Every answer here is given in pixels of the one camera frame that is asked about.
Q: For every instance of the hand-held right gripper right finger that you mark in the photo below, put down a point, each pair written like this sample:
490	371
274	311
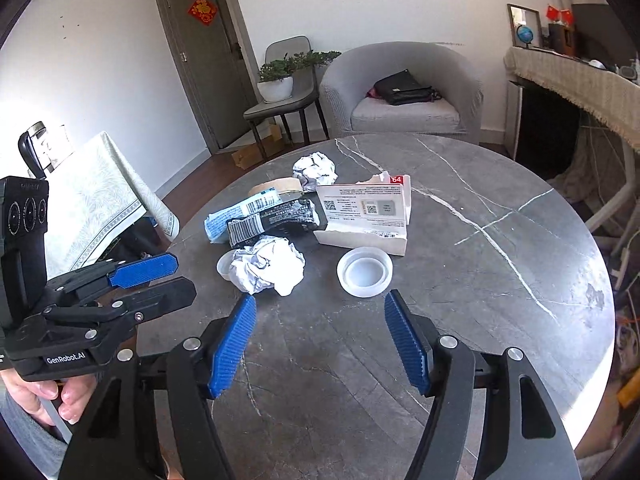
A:
407	345

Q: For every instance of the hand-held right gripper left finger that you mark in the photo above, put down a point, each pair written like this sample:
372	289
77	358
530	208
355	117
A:
232	345

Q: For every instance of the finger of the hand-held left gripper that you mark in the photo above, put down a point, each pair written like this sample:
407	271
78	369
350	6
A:
165	294
145	270

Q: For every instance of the small white plastic cup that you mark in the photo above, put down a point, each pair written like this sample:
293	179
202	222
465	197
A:
224	266

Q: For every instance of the clear plastic lid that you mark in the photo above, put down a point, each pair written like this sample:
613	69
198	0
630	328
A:
364	275

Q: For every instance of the large white paper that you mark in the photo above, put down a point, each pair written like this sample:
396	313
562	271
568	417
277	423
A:
270	265

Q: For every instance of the blue and white wrapper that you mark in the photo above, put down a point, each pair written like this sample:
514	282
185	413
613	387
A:
225	222

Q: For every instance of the black wrapper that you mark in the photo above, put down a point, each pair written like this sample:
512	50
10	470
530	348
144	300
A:
280	220

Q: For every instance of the white cardboard box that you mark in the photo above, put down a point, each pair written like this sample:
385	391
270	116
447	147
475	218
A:
360	210

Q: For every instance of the cardboard tape roll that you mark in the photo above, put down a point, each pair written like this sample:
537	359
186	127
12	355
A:
280	186

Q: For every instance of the small white paper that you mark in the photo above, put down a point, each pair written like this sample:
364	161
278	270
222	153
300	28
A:
312	170

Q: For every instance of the person's left hand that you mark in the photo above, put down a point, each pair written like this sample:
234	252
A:
75	400

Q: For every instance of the pale patterned tablecloth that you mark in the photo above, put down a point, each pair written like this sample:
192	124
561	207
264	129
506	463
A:
95	195

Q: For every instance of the black and silver device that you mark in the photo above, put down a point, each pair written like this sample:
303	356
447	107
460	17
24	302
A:
31	144

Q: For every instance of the cardboard box on floor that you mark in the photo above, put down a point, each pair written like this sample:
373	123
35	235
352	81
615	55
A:
250	156

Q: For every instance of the grey door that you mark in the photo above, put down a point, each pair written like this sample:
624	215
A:
210	70

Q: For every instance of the grey dining chair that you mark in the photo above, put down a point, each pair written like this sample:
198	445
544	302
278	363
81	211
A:
280	105

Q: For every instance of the potted plant in white pot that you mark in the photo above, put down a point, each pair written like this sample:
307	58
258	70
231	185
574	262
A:
275	90

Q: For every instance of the pink cloth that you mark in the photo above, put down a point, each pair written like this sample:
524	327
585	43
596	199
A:
372	93

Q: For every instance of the black handbag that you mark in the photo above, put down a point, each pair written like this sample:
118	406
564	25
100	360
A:
402	87

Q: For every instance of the black cabinet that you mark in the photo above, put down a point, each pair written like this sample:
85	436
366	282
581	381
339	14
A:
545	125

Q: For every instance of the red diamond door decoration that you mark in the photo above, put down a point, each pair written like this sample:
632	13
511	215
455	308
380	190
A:
202	10

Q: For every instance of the white metal rack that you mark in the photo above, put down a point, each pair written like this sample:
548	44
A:
622	180

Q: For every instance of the grey armchair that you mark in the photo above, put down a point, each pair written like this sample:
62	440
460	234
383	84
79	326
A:
350	70

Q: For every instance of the beige fringed desk cloth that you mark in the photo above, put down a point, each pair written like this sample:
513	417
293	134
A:
575	82

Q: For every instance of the small blue globe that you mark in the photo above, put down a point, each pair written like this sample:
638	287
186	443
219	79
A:
526	35

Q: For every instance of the brown wooden box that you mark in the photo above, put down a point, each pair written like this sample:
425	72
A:
562	39

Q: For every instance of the small red flags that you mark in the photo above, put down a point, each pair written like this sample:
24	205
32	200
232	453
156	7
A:
552	12

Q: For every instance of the black monitor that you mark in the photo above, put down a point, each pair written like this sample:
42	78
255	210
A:
600	30

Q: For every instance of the picture frame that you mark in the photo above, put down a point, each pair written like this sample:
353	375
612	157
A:
514	17

